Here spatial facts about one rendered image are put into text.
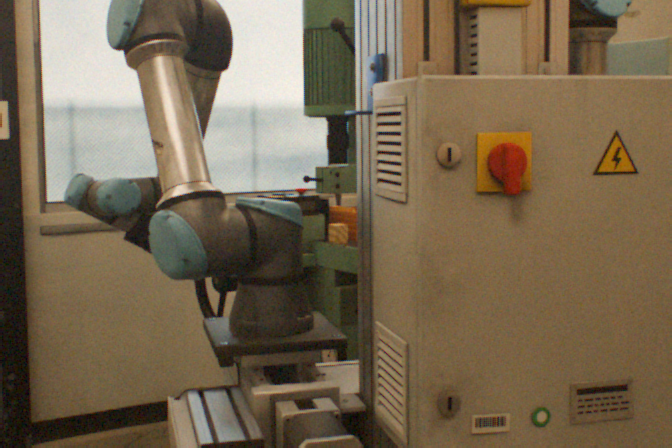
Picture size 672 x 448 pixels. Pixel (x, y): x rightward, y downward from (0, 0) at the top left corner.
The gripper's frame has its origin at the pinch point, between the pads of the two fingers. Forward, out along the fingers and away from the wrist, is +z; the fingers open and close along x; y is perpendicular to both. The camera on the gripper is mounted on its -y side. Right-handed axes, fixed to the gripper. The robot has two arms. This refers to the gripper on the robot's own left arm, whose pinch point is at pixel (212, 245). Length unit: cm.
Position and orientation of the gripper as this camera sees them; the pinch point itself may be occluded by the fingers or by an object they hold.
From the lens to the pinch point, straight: 204.4
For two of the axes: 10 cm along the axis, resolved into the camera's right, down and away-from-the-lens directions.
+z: 7.4, 4.3, 5.2
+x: 5.9, -0.2, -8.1
